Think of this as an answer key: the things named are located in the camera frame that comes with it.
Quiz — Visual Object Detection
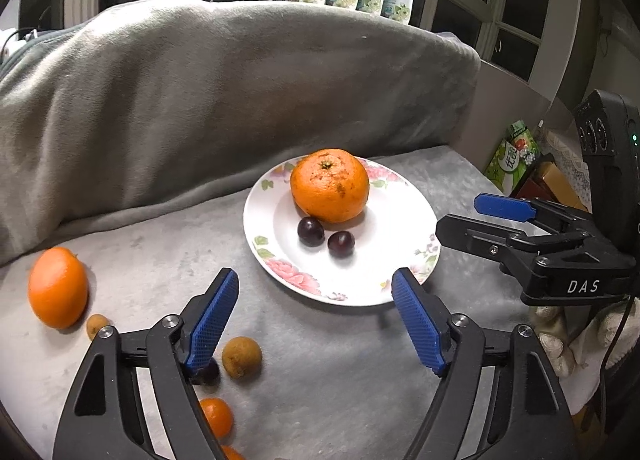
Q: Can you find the large brown longan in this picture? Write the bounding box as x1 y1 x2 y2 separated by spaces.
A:
221 336 263 380

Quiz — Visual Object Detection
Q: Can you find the person's right hand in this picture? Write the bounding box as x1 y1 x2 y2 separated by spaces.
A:
529 297 640 411

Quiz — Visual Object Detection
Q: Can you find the floral white plate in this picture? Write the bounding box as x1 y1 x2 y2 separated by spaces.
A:
243 156 442 308

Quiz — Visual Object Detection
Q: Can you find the smooth large orange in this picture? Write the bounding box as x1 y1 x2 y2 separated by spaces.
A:
28 247 89 329

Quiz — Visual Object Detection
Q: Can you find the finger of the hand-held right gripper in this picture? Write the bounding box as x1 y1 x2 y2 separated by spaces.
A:
435 213 596 285
473 193 608 241

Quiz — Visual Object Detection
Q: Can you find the brown box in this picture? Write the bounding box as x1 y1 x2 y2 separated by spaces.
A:
510 154 588 213

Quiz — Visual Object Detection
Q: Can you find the grey fleece blanket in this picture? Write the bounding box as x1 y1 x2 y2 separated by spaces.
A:
0 0 551 460

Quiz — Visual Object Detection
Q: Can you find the dark cherry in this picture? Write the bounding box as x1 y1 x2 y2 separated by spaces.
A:
192 359 221 386
297 217 325 247
327 231 356 258

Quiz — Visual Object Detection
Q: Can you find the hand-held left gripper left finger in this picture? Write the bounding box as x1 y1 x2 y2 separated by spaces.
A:
52 267 241 460

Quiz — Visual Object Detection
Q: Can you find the small brown longan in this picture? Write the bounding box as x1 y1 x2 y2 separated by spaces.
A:
86 314 112 341

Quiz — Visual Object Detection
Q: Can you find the black cable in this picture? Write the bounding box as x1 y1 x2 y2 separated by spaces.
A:
600 297 632 433

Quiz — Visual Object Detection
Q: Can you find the white lace cloth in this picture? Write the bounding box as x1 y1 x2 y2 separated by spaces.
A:
542 130 586 201

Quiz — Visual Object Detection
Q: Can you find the rough-skinned large orange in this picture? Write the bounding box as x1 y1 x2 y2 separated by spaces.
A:
290 150 371 223

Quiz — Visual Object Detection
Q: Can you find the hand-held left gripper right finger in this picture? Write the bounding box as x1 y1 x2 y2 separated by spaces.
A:
391 267 581 460

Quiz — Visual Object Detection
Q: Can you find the green packet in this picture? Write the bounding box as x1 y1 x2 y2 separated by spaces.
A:
484 121 542 193

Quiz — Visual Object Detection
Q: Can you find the white power adapter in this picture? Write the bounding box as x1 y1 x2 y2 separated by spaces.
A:
0 27 41 60

